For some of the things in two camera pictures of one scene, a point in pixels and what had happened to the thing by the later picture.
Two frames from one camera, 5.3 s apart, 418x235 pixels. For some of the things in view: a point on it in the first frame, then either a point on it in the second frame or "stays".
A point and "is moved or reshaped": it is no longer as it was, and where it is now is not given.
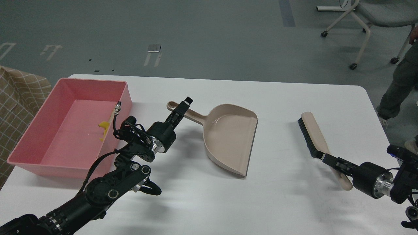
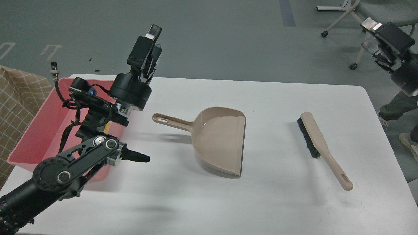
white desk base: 328,8 stays
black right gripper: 367,178 → 406,76
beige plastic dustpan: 229,131 is moved or reshaped
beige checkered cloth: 22,96 stays
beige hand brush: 316,143 stays
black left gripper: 162,136 → 129,88
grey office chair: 390,13 stays
